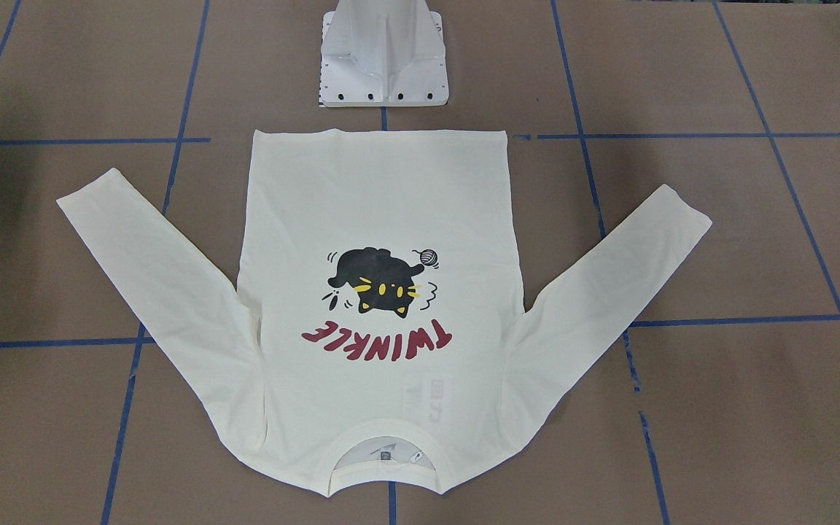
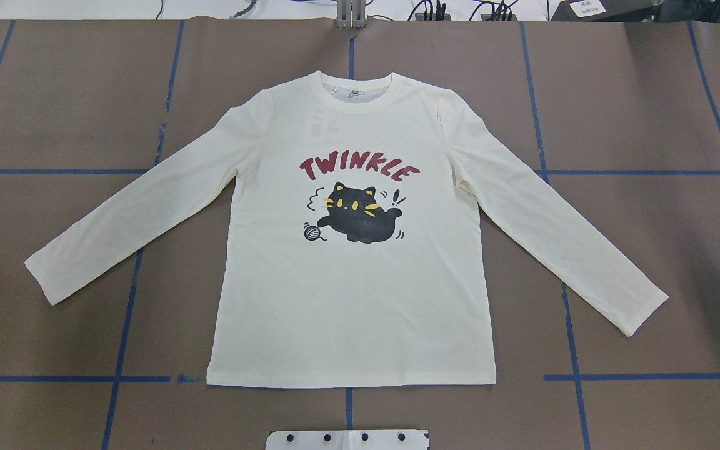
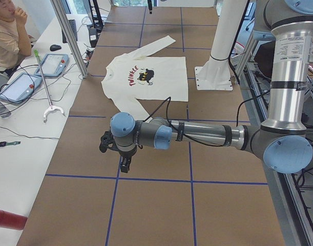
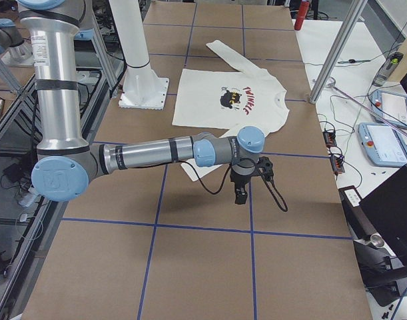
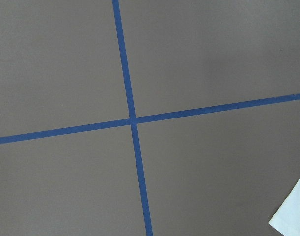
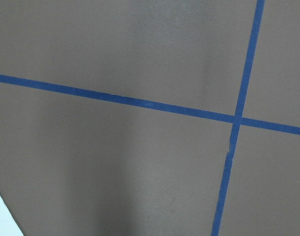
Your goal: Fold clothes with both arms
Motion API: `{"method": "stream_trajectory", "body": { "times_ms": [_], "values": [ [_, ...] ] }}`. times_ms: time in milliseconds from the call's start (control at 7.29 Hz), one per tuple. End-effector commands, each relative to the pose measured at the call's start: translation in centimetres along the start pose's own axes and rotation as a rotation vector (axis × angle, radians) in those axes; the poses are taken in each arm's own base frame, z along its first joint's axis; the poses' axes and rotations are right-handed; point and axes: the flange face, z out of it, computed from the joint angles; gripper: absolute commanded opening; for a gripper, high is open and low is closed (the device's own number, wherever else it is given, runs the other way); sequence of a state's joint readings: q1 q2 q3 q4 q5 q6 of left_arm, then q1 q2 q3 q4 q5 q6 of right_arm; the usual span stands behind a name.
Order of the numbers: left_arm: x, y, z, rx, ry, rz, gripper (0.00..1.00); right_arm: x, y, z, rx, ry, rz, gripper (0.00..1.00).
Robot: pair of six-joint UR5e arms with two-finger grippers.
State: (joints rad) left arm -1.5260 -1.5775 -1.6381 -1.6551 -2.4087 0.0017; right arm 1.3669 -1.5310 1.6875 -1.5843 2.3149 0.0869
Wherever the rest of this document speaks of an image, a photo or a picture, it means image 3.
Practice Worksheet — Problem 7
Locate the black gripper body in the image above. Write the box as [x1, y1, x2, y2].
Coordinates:
[117, 145, 137, 159]

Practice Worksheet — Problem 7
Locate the far blue teach pendant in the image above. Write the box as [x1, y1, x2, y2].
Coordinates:
[36, 53, 69, 78]

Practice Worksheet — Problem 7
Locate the black computer mouse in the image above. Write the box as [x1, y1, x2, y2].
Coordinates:
[50, 44, 62, 52]

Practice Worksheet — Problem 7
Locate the blue teach pendant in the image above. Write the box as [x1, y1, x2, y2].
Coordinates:
[0, 73, 42, 104]
[36, 53, 69, 78]

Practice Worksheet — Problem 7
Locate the seated person beige shirt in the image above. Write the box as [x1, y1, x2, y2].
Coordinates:
[0, 1, 32, 76]

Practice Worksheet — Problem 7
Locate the metal reacher grabber stick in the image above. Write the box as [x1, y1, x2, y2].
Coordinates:
[34, 49, 65, 123]

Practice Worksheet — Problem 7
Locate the red cylinder bottle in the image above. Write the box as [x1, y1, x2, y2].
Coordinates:
[0, 210, 28, 230]

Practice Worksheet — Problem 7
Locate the black keyboard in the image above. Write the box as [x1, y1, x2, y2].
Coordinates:
[61, 19, 77, 44]

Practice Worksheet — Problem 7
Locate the near blue teach pendant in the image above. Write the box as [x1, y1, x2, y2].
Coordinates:
[0, 73, 42, 104]

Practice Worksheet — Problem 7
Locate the cream long-sleeve cat shirt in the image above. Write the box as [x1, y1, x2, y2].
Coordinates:
[101, 36, 189, 120]

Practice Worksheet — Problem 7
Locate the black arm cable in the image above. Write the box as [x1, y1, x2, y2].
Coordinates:
[143, 96, 271, 147]

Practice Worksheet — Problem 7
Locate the green strap smartwatch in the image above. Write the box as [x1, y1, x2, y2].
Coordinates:
[0, 141, 21, 148]

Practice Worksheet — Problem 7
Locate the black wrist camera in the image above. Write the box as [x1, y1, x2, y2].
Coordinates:
[99, 131, 118, 153]

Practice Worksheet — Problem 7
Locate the aluminium frame post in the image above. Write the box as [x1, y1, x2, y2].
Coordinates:
[50, 0, 88, 79]

